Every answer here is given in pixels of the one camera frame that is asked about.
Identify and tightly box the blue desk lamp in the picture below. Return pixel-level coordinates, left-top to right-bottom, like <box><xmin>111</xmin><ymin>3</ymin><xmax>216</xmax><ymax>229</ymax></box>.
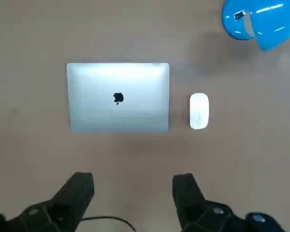
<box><xmin>221</xmin><ymin>0</ymin><xmax>290</xmax><ymax>52</ymax></box>

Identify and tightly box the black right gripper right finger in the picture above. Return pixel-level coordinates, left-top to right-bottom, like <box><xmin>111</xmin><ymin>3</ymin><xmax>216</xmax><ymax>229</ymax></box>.
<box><xmin>172</xmin><ymin>173</ymin><xmax>285</xmax><ymax>232</ymax></box>

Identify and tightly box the silver MacBook laptop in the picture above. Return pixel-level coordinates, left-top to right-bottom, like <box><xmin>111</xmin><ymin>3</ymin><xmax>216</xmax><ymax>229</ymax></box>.
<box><xmin>66</xmin><ymin>62</ymin><xmax>171</xmax><ymax>133</ymax></box>

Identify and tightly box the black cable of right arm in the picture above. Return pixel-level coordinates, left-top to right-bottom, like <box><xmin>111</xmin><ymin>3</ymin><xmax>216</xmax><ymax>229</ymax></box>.
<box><xmin>81</xmin><ymin>216</ymin><xmax>137</xmax><ymax>232</ymax></box>

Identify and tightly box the white computer mouse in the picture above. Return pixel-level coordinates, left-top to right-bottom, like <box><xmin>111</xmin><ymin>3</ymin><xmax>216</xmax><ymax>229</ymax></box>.
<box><xmin>189</xmin><ymin>92</ymin><xmax>210</xmax><ymax>130</ymax></box>

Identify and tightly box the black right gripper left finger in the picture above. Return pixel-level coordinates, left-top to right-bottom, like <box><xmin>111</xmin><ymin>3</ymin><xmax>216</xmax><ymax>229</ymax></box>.
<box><xmin>0</xmin><ymin>172</ymin><xmax>95</xmax><ymax>232</ymax></box>

